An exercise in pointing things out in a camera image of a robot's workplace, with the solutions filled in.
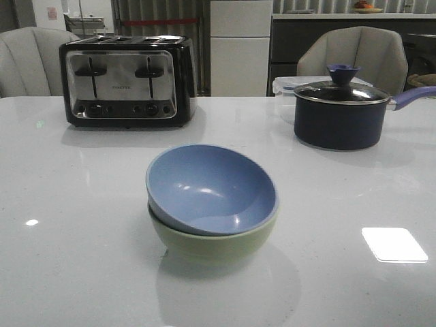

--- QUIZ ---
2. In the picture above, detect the blue bowl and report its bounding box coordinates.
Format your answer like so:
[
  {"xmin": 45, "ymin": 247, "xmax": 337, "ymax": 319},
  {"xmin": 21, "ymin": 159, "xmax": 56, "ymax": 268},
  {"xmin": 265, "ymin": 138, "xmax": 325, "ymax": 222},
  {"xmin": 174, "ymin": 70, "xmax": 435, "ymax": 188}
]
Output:
[{"xmin": 146, "ymin": 144, "xmax": 279, "ymax": 236}]

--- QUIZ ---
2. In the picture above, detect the green bowl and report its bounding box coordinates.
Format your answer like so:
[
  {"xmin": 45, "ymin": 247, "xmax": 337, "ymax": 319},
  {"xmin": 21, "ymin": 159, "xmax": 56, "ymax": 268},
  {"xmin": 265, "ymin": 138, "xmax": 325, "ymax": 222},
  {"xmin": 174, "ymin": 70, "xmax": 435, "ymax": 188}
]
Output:
[{"xmin": 147, "ymin": 206, "xmax": 278, "ymax": 266}]

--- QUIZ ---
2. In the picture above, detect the clear plastic food container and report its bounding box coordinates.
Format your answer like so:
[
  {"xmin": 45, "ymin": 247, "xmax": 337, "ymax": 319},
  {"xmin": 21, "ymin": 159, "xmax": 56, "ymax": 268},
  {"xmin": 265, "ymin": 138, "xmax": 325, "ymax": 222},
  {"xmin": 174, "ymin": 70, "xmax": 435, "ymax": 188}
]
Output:
[{"xmin": 271, "ymin": 76, "xmax": 373, "ymax": 123}]

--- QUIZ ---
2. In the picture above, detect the black and silver toaster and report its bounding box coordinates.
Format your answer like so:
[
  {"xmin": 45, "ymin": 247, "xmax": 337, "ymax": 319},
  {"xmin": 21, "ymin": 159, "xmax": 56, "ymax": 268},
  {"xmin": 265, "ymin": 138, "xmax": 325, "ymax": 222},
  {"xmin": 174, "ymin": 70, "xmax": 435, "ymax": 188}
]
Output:
[{"xmin": 59, "ymin": 35, "xmax": 198, "ymax": 128}]

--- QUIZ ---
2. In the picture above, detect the dark blue saucepan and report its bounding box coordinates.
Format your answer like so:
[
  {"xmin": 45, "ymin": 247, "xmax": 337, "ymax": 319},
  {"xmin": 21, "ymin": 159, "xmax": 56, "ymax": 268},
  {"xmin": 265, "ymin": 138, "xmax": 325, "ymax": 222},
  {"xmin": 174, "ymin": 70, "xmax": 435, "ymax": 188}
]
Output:
[{"xmin": 294, "ymin": 86, "xmax": 435, "ymax": 151}]

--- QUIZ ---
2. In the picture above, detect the white cabinet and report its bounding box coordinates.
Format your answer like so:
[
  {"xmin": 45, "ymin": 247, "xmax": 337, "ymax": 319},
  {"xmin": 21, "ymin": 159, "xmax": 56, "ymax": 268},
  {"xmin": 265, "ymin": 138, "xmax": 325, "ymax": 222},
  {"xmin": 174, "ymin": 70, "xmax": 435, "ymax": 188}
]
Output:
[{"xmin": 210, "ymin": 1, "xmax": 273, "ymax": 97}]

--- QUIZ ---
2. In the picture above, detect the glass pot lid blue knob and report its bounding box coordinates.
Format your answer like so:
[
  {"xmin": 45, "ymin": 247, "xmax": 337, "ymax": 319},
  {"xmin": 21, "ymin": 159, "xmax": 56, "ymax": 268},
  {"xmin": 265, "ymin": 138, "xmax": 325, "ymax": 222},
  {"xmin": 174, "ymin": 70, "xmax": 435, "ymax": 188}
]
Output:
[{"xmin": 294, "ymin": 63, "xmax": 390, "ymax": 105}]

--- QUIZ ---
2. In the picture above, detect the beige chair right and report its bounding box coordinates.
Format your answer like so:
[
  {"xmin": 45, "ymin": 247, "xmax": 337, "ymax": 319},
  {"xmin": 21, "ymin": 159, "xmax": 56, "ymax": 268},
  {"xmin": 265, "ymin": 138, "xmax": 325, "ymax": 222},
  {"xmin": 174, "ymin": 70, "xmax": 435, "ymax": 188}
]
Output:
[{"xmin": 296, "ymin": 26, "xmax": 408, "ymax": 95}]

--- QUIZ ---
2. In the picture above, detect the beige chair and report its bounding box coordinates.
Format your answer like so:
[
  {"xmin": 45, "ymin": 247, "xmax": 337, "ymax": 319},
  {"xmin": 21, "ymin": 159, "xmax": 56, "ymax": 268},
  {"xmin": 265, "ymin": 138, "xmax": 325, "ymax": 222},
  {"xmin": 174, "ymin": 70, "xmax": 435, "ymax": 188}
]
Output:
[
  {"xmin": 1, "ymin": 27, "xmax": 79, "ymax": 97},
  {"xmin": 296, "ymin": 26, "xmax": 408, "ymax": 95}
]

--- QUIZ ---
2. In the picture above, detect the fruit bowl on counter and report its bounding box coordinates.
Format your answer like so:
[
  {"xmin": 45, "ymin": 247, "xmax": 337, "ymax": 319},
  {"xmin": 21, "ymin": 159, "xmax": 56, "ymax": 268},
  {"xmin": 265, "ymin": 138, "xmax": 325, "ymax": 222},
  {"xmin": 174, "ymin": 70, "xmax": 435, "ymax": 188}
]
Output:
[{"xmin": 352, "ymin": 0, "xmax": 383, "ymax": 14}]

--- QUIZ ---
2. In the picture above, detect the beige chair left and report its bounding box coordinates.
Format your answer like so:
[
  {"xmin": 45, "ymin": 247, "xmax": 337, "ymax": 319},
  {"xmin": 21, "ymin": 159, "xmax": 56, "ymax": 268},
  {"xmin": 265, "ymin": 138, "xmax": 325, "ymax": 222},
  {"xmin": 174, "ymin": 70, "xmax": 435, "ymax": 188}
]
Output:
[{"xmin": 1, "ymin": 27, "xmax": 79, "ymax": 97}]

